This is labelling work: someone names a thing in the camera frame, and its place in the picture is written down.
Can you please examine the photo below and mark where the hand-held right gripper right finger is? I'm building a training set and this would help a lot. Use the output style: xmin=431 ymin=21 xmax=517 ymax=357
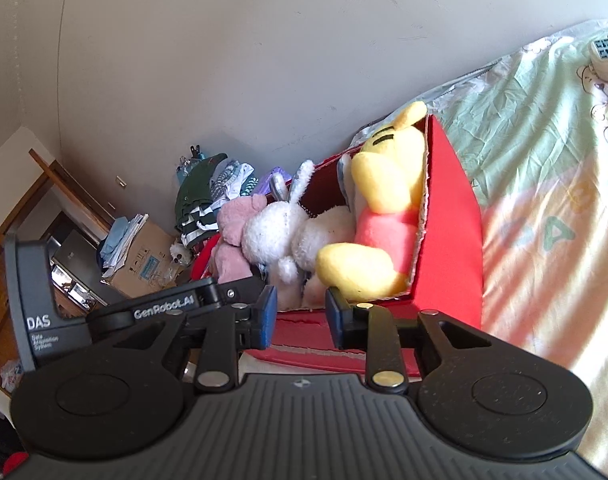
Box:
xmin=324 ymin=286 xmax=493 ymax=395

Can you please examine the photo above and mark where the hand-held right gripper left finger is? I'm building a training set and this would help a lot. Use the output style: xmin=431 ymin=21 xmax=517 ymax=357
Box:
xmin=111 ymin=284 xmax=279 ymax=395

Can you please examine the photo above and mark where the pink plush toy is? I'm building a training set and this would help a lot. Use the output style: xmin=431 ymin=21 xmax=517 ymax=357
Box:
xmin=211 ymin=195 xmax=267 ymax=286

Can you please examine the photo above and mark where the white bunny plush toy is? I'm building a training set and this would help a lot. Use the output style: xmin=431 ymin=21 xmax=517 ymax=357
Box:
xmin=241 ymin=160 xmax=317 ymax=286

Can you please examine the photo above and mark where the white fluffy plush toy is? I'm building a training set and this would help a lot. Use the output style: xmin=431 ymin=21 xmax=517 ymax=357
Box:
xmin=291 ymin=205 xmax=357 ymax=306

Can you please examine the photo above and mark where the yellow tiger plush toy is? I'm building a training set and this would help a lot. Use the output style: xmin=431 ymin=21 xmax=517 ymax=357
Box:
xmin=316 ymin=101 xmax=430 ymax=301

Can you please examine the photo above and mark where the red cardboard box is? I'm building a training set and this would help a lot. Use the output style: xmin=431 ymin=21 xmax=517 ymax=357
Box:
xmin=194 ymin=112 xmax=485 ymax=376

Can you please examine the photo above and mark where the small white toy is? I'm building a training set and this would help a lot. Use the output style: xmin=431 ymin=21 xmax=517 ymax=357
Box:
xmin=169 ymin=242 xmax=195 ymax=267

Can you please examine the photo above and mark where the stack of papers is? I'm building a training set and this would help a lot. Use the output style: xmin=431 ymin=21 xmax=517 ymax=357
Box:
xmin=98 ymin=214 xmax=150 ymax=278

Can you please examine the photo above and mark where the brown cardboard box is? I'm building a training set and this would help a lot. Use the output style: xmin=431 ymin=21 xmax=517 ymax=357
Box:
xmin=101 ymin=220 xmax=195 ymax=301

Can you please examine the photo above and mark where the purple cloth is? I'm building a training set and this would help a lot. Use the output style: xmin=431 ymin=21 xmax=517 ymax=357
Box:
xmin=256 ymin=167 xmax=295 ymax=198

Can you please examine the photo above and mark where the pile of clothes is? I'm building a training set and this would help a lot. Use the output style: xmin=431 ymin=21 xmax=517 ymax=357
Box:
xmin=174 ymin=145 xmax=260 ymax=248

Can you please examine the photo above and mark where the cartoon printed bed sheet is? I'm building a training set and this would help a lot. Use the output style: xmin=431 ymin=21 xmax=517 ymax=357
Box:
xmin=349 ymin=20 xmax=608 ymax=476

